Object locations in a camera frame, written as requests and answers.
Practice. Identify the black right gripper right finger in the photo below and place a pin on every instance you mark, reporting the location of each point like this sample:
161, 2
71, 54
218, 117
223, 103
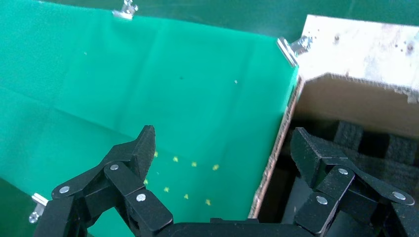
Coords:
334, 183

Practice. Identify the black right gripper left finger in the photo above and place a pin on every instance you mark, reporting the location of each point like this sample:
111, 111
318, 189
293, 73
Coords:
124, 183

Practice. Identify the large open cardboard carton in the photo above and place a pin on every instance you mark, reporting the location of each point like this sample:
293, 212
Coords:
343, 101

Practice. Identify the notched black foam block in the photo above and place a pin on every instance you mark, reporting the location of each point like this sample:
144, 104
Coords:
348, 135

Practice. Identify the silver binder clip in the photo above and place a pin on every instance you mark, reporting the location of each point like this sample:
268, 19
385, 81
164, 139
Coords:
291, 49
37, 209
126, 10

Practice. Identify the wide green tablecloth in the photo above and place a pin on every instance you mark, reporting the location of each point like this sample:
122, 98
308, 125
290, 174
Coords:
163, 81

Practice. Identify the light plywood table board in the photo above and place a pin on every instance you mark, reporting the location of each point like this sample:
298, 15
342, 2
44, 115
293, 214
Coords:
360, 49

